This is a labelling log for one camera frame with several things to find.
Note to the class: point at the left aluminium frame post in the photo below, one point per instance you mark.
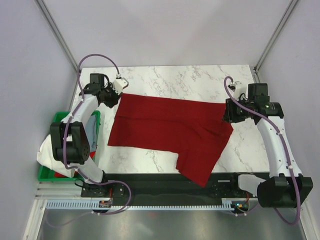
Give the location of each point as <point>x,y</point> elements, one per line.
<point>56,32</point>

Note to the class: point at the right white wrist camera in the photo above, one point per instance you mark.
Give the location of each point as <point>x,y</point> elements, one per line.
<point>236,88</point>

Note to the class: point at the grey blue t shirt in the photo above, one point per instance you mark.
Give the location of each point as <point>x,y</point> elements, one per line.
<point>91,132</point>

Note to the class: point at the bright red t shirt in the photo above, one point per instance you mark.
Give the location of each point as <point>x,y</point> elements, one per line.
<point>58,174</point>

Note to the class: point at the dark red t shirt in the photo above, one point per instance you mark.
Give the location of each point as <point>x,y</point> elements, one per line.
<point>194,130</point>

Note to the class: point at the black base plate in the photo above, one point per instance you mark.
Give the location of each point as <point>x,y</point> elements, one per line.
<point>123,178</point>

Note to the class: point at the white t shirt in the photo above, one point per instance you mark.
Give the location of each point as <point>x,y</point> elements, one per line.
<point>45,158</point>

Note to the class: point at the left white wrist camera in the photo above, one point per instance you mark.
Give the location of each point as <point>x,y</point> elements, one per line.
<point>119,84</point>

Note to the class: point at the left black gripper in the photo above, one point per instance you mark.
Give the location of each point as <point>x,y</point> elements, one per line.
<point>116,97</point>

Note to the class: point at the white slotted cable duct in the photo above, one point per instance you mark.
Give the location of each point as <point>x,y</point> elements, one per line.
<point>98,204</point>

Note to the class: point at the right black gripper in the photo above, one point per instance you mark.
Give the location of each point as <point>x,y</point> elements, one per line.
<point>229,115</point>

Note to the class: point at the green plastic bin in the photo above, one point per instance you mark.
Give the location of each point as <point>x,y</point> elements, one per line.
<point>47,175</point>

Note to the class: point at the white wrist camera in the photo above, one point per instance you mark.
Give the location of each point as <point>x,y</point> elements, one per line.
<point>119,84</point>
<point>236,88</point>

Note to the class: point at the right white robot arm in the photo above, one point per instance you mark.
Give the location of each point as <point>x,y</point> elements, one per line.
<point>286,186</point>

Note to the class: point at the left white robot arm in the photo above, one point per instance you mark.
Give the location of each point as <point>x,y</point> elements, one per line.
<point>69,141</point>

